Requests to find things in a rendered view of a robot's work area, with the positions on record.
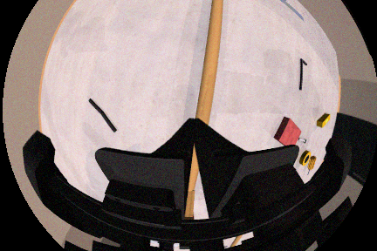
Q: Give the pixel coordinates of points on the yellow ring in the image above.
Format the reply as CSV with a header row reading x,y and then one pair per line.
x,y
304,158

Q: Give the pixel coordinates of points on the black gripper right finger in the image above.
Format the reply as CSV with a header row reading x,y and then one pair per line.
x,y
222,165

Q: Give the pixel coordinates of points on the long tan scraper with grey crossbar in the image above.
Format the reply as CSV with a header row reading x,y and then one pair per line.
x,y
236,240

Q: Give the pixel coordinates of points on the red rectangular block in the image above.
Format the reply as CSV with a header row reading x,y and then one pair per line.
x,y
288,133

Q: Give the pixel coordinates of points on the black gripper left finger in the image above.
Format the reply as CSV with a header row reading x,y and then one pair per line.
x,y
168,167

